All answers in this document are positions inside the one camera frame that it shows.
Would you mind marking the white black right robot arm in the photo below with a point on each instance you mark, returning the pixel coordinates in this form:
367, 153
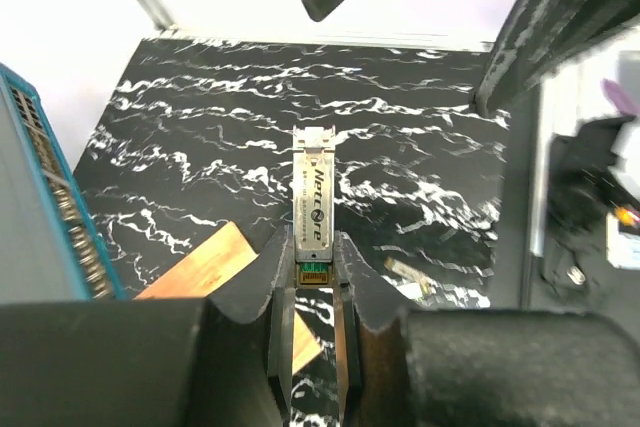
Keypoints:
558, 188

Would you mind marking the silver Netcore SFP module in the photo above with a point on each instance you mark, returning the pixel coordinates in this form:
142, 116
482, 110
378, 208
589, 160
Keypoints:
313, 205

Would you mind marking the wooden board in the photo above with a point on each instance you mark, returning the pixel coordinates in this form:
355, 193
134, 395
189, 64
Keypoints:
209, 267

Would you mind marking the dark grey network switch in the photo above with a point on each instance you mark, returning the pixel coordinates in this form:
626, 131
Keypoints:
50, 248

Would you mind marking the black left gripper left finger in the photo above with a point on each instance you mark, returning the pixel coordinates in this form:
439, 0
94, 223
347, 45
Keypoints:
249, 360

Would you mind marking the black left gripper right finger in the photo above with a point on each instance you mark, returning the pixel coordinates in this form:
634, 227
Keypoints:
371, 365

